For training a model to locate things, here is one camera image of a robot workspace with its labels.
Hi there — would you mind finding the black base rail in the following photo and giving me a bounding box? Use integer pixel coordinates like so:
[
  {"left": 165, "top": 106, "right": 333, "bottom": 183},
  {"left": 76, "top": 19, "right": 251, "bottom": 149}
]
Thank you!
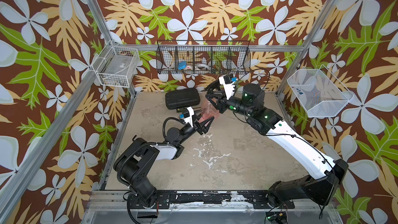
[{"left": 129, "top": 189, "right": 295, "bottom": 209}]

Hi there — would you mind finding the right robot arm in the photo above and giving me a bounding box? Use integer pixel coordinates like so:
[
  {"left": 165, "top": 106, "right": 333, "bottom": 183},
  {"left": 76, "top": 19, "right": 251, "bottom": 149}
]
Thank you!
[{"left": 204, "top": 75, "right": 348, "bottom": 207}]

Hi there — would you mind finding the white wire basket left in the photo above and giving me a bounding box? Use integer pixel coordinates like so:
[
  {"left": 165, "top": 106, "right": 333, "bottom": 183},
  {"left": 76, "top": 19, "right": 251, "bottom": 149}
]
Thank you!
[{"left": 92, "top": 45, "right": 141, "bottom": 88}]

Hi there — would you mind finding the black spray nozzle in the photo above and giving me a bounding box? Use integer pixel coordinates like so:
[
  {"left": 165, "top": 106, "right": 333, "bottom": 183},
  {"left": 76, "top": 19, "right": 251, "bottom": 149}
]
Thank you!
[{"left": 205, "top": 89, "right": 220, "bottom": 103}]

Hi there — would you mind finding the white wire basket right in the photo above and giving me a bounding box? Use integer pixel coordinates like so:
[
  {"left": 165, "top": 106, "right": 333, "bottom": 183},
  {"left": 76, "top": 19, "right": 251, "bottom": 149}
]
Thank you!
[{"left": 287, "top": 65, "right": 354, "bottom": 118}]

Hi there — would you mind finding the orange translucent spray bottle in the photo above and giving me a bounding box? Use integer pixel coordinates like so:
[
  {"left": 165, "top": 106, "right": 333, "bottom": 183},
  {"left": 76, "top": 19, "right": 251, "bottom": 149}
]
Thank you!
[{"left": 200, "top": 99, "right": 220, "bottom": 122}]

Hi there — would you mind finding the white tape roll in basket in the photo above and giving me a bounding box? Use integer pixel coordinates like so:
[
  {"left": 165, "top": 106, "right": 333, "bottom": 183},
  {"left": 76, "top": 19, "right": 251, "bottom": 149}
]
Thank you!
[{"left": 195, "top": 64, "right": 210, "bottom": 71}]

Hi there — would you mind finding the black plastic case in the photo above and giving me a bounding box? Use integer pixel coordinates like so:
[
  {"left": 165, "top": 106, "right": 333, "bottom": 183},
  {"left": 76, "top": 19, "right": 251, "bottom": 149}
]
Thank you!
[{"left": 165, "top": 88, "right": 201, "bottom": 110}]

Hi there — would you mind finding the blue round item in basket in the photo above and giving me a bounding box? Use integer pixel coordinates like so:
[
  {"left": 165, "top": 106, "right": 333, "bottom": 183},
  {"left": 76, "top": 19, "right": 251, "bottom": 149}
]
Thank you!
[{"left": 177, "top": 61, "right": 187, "bottom": 70}]

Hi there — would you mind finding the white wire basket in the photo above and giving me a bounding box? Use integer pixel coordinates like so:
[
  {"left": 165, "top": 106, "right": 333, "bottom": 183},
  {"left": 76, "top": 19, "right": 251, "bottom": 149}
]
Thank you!
[
  {"left": 287, "top": 65, "right": 354, "bottom": 118},
  {"left": 92, "top": 45, "right": 141, "bottom": 88}
]

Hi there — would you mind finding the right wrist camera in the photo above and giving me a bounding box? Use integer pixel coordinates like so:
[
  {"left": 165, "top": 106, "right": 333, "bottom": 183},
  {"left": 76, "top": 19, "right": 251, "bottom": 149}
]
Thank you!
[{"left": 219, "top": 74, "right": 237, "bottom": 100}]

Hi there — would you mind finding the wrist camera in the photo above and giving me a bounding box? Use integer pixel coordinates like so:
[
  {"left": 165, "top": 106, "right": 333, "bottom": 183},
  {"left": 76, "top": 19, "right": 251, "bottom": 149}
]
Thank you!
[
  {"left": 179, "top": 110, "right": 191, "bottom": 119},
  {"left": 219, "top": 74, "right": 237, "bottom": 100}
]

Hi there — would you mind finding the black wire wall basket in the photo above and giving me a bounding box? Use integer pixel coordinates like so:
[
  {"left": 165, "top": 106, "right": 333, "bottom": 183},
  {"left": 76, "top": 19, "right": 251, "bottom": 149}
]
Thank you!
[{"left": 154, "top": 40, "right": 251, "bottom": 76}]

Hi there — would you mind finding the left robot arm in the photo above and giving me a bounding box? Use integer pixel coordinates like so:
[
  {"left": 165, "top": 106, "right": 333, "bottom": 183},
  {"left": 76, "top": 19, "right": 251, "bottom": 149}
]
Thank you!
[{"left": 113, "top": 107, "right": 215, "bottom": 207}]

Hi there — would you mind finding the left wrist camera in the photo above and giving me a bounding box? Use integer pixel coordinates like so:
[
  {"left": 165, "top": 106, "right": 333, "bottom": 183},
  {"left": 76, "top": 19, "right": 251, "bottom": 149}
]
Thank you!
[{"left": 179, "top": 110, "right": 191, "bottom": 119}]

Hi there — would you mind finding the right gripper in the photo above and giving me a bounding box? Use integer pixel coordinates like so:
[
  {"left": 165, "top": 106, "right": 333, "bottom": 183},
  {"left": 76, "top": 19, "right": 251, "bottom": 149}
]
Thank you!
[{"left": 207, "top": 90, "right": 256, "bottom": 121}]

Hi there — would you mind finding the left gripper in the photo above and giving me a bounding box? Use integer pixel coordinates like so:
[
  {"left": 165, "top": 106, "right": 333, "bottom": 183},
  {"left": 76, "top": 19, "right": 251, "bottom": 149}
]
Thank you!
[{"left": 177, "top": 108, "right": 210, "bottom": 146}]

